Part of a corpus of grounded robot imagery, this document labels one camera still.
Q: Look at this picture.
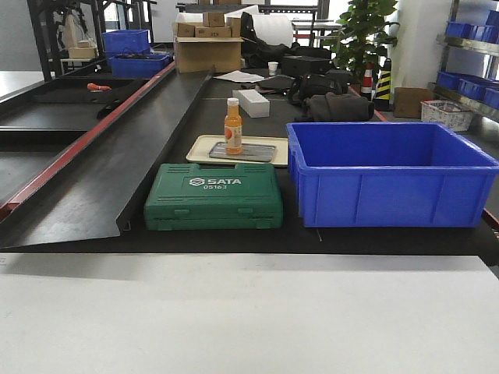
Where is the small metal tray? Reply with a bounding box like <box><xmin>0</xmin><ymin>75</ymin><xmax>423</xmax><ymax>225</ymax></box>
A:
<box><xmin>208</xmin><ymin>142</ymin><xmax>276</xmax><ymax>162</ymax></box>

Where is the cream plastic tray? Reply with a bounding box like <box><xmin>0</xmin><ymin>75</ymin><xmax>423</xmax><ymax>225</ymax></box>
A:
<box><xmin>186</xmin><ymin>135</ymin><xmax>288</xmax><ymax>168</ymax></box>

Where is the orange juice bottle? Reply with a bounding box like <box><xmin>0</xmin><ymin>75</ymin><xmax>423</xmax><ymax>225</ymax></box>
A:
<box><xmin>224</xmin><ymin>97</ymin><xmax>242</xmax><ymax>155</ymax></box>

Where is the green SATA tool case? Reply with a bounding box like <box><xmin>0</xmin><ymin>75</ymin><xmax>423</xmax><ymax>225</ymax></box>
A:
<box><xmin>143</xmin><ymin>164</ymin><xmax>284</xmax><ymax>231</ymax></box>

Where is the white rectangular box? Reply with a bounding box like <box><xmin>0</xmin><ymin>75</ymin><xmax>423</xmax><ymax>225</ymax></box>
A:
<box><xmin>232</xmin><ymin>90</ymin><xmax>270</xmax><ymax>118</ymax></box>

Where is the large blue plastic bin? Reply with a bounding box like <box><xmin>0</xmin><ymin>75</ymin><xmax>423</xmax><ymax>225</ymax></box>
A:
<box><xmin>287</xmin><ymin>122</ymin><xmax>498</xmax><ymax>228</ymax></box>

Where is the dark grey bag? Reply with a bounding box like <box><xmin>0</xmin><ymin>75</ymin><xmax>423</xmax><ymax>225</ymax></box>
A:
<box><xmin>295</xmin><ymin>93</ymin><xmax>375</xmax><ymax>122</ymax></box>

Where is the white paper cup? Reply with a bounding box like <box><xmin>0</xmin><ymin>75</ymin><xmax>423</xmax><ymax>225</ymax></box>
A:
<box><xmin>267</xmin><ymin>62</ymin><xmax>278</xmax><ymax>76</ymax></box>

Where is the black equipment case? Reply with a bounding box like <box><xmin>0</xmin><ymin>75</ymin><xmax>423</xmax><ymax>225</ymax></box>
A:
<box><xmin>281</xmin><ymin>56</ymin><xmax>335</xmax><ymax>77</ymax></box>

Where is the large open cardboard box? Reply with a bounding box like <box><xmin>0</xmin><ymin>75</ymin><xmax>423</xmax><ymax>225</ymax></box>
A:
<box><xmin>174</xmin><ymin>37</ymin><xmax>242</xmax><ymax>73</ymax></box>

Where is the red white traffic cone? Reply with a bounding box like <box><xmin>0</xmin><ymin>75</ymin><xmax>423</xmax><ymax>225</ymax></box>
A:
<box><xmin>360</xmin><ymin>62</ymin><xmax>373</xmax><ymax>101</ymax></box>

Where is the black yellow striped bollard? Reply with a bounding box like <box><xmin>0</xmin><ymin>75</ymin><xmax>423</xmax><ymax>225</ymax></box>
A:
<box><xmin>373</xmin><ymin>58</ymin><xmax>391</xmax><ymax>111</ymax></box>

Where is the black sloped metal panel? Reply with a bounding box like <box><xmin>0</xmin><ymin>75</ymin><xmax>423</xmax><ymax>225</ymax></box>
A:
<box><xmin>1</xmin><ymin>66</ymin><xmax>213</xmax><ymax>252</ymax></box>

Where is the brown cardboard box on floor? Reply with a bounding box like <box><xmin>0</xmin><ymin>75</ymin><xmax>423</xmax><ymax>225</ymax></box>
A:
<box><xmin>393</xmin><ymin>87</ymin><xmax>434</xmax><ymax>119</ymax></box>

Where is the green potted plant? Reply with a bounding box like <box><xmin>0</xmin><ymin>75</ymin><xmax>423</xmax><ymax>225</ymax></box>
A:
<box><xmin>320</xmin><ymin>0</ymin><xmax>398</xmax><ymax>84</ymax></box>

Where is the upper blue stacked bin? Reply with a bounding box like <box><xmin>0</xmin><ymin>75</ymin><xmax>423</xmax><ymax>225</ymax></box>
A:
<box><xmin>102</xmin><ymin>30</ymin><xmax>150</xmax><ymax>57</ymax></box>

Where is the blue bin with cables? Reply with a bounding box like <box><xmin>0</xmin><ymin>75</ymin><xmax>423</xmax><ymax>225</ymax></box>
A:
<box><xmin>108</xmin><ymin>55</ymin><xmax>172</xmax><ymax>78</ymax></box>

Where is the orange handled tool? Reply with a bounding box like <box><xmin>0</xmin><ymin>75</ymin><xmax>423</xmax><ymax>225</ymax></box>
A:
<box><xmin>87</xmin><ymin>83</ymin><xmax>111</xmax><ymax>92</ymax></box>

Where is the white wire basket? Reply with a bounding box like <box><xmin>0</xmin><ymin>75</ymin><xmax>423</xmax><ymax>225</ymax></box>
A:
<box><xmin>421</xmin><ymin>100</ymin><xmax>474</xmax><ymax>132</ymax></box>

